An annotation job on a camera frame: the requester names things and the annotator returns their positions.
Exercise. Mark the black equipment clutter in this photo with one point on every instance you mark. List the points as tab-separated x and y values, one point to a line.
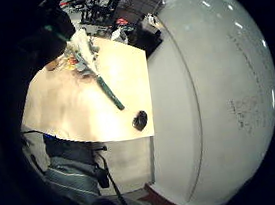
96	3

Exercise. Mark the the person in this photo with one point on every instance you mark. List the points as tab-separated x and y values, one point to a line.
70	171

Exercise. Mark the small black round object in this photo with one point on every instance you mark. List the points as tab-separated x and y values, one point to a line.
140	120

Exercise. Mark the white artificial flower green stem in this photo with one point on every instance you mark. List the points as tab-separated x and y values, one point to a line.
109	94

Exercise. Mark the black case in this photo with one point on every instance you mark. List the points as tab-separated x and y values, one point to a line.
140	3

